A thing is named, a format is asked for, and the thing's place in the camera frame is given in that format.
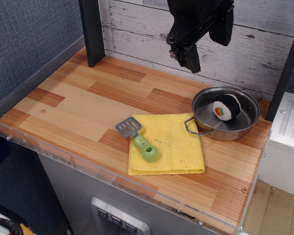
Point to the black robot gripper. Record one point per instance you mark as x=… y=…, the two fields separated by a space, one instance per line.
x=192 y=20

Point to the sushi roll toy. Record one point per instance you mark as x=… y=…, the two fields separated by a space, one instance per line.
x=226 y=107

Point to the stainless steel pot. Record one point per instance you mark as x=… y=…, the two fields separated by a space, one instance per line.
x=205 y=123

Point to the green grey toy spatula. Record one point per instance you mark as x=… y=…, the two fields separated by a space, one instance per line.
x=130 y=127

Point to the yellow folded cloth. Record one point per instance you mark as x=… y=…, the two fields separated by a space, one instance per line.
x=179 y=151

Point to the white block at right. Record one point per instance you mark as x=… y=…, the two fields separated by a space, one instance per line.
x=277 y=166

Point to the clear acrylic table guard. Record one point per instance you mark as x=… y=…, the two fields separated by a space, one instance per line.
x=69 y=118

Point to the grey cabinet with dispenser panel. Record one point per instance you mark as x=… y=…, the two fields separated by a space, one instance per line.
x=99 y=202

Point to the dark right frame post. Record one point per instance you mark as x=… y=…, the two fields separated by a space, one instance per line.
x=281 y=86

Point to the black vertical post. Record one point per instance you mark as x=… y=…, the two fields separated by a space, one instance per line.
x=91 y=23

